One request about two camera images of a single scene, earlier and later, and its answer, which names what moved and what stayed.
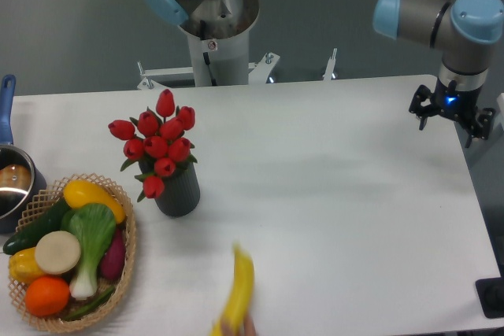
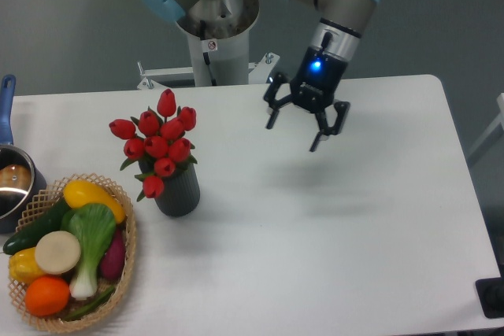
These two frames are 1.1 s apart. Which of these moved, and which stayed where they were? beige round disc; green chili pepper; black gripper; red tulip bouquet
Moved: black gripper
Stayed: beige round disc; green chili pepper; red tulip bouquet
